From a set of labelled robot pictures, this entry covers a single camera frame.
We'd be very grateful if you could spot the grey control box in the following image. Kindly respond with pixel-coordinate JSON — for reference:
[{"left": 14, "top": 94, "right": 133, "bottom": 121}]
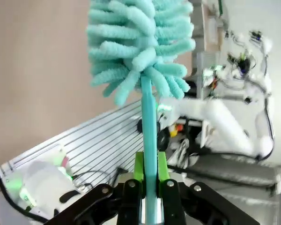
[{"left": 196, "top": 51, "right": 226, "bottom": 100}]

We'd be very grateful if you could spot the yellow red emergency stop button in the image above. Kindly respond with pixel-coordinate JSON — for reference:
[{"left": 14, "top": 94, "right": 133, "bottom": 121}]
[{"left": 169, "top": 123, "right": 181, "bottom": 138}]

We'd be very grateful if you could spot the thin black cable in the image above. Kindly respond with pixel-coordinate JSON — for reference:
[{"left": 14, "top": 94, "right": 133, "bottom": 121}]
[{"left": 71, "top": 171, "right": 117, "bottom": 188}]

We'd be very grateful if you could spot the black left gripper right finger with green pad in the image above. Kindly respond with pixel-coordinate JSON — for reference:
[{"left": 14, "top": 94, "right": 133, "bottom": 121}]
[{"left": 156, "top": 151, "right": 261, "bottom": 225}]

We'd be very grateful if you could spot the teal microfibre duster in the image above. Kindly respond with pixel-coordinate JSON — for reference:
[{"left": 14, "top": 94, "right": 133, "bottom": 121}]
[{"left": 86, "top": 0, "right": 197, "bottom": 225}]

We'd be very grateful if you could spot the black ring-shaped part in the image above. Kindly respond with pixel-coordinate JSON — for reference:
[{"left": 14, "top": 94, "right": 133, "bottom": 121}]
[{"left": 157, "top": 129, "right": 171, "bottom": 151}]

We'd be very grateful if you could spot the thick black cable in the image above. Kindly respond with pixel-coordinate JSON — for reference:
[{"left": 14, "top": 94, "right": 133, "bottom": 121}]
[{"left": 0, "top": 168, "right": 51, "bottom": 224}]

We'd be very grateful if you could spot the slotted aluminium mounting plate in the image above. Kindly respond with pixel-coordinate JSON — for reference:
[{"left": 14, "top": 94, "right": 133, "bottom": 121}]
[{"left": 0, "top": 98, "right": 161, "bottom": 195}]

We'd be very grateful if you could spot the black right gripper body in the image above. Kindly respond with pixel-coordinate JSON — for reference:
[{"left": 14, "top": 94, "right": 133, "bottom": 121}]
[{"left": 227, "top": 52, "right": 251, "bottom": 74}]

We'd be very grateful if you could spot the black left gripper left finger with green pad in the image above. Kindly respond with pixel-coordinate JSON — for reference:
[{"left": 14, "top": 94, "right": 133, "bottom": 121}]
[{"left": 48, "top": 151, "right": 146, "bottom": 225}]

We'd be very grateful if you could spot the beige pin board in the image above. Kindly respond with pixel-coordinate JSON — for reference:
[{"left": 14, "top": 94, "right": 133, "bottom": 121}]
[{"left": 200, "top": 0, "right": 225, "bottom": 47}]

